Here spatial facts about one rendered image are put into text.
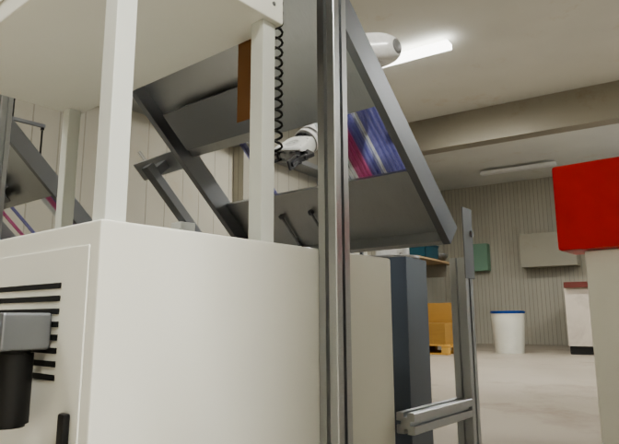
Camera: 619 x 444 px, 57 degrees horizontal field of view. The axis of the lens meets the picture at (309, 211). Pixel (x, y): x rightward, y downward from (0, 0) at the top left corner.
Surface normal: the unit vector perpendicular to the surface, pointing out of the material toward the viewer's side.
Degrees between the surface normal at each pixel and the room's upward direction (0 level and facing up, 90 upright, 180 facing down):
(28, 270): 90
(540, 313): 90
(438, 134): 90
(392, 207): 137
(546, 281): 90
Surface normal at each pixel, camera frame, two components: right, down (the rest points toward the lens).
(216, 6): 0.00, 0.98
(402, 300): -0.55, -0.15
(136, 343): 0.77, -0.12
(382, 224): -0.44, 0.62
